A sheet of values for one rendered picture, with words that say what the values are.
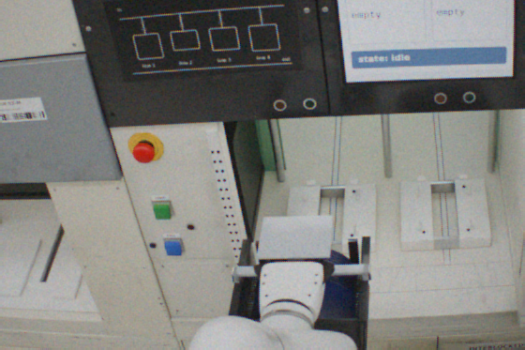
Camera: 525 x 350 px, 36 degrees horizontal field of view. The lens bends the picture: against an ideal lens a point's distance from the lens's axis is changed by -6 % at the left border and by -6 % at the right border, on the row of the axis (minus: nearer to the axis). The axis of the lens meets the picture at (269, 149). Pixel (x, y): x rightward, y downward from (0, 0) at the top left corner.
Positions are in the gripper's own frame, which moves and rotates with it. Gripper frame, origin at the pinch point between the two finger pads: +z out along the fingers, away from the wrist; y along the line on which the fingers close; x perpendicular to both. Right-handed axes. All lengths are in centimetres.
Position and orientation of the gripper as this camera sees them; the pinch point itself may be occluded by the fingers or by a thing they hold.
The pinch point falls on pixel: (296, 247)
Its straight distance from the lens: 141.4
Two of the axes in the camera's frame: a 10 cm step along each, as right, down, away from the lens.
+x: -1.3, -7.8, -6.1
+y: 9.9, -0.3, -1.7
